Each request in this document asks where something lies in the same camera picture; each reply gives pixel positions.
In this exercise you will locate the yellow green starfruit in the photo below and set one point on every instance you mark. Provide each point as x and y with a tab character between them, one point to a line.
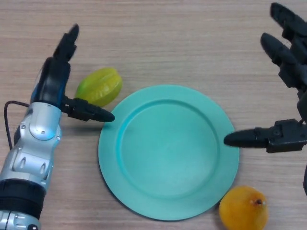
100	86

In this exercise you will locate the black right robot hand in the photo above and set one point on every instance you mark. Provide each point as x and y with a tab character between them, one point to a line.
292	62

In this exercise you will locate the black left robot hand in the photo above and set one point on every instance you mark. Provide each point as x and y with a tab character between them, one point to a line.
52	81

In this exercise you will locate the teal green round plate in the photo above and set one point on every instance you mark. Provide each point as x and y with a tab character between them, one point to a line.
168	153

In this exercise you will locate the orange round fruit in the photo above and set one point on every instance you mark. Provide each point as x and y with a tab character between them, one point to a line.
239	210

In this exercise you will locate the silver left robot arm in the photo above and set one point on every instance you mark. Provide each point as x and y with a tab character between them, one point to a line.
36	148

